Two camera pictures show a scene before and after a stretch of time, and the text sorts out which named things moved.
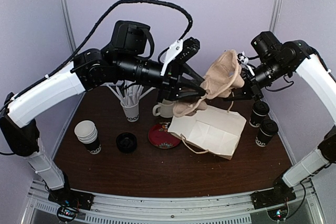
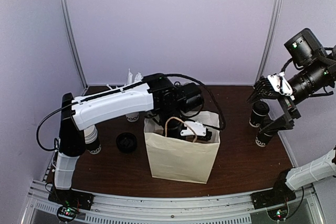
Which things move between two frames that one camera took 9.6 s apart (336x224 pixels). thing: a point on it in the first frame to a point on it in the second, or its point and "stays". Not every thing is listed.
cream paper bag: [211, 129] to [180, 159]
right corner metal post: [277, 1] stays
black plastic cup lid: [261, 108] stays
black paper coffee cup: [255, 119] stays
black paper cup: [262, 139] stays
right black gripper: [256, 91] to [285, 121]
